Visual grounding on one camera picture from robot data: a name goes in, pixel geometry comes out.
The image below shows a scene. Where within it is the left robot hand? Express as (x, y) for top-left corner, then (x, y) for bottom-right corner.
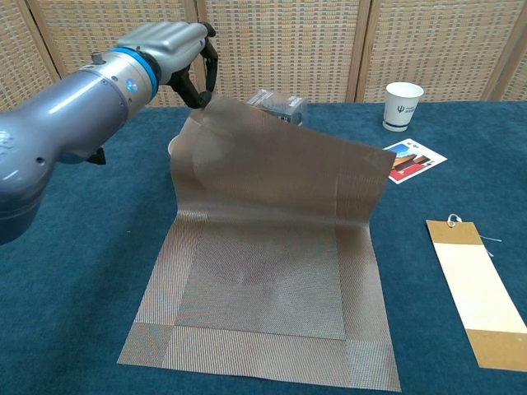
(116, 21), (219, 110)

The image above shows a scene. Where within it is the grey woven placemat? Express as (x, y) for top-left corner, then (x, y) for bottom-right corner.
(116, 95), (403, 393)

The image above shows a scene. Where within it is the woven bamboo screen panel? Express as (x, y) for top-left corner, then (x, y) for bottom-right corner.
(25, 0), (210, 109)
(195, 0), (372, 106)
(356, 0), (527, 104)
(0, 0), (63, 113)
(481, 24), (527, 102)

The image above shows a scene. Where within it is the clear box with red parts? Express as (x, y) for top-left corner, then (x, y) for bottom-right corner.
(245, 89), (309, 128)

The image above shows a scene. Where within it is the white paper cup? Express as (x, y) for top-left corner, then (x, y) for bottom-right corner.
(381, 81), (425, 132)

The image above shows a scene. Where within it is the picture postcard with red building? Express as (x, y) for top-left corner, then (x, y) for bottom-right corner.
(382, 137), (449, 185)

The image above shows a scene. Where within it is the blue felt table cover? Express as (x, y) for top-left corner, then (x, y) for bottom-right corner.
(0, 100), (527, 395)

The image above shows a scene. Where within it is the brown and cream paper tag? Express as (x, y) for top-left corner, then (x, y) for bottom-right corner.
(425, 212), (527, 374)

